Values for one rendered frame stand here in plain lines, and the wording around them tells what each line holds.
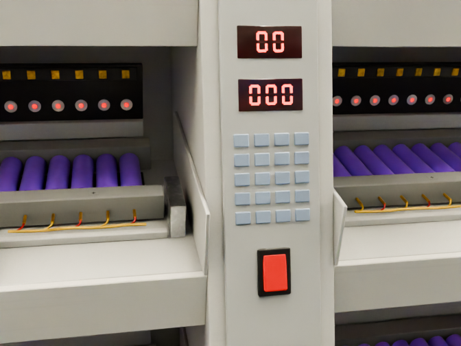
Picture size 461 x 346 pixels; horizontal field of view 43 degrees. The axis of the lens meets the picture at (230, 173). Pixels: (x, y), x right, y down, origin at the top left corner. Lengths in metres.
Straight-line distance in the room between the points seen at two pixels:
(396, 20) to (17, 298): 0.33
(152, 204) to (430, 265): 0.22
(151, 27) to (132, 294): 0.18
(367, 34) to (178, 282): 0.23
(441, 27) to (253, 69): 0.16
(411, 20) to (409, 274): 0.19
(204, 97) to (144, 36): 0.06
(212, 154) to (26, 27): 0.15
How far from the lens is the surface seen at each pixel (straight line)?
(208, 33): 0.41
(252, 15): 0.42
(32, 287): 0.42
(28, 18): 0.42
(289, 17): 0.42
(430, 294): 0.50
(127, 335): 0.60
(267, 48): 0.42
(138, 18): 0.42
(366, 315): 0.66
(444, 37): 0.49
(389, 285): 0.48
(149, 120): 0.60
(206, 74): 0.41
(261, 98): 0.41
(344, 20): 0.45
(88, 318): 0.44
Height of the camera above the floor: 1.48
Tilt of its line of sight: 5 degrees down
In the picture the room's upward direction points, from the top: 1 degrees counter-clockwise
